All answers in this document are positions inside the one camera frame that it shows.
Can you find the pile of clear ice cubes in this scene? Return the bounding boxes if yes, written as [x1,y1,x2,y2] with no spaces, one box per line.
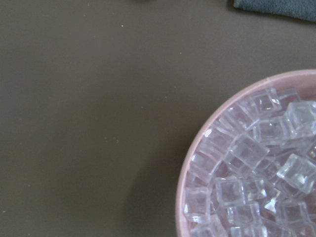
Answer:
[183,88,316,237]

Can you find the pink bowl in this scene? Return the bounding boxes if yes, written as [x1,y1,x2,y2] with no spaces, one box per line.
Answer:
[174,69,316,237]

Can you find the grey folded cloth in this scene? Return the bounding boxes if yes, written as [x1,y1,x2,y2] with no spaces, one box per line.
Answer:
[234,0,316,23]

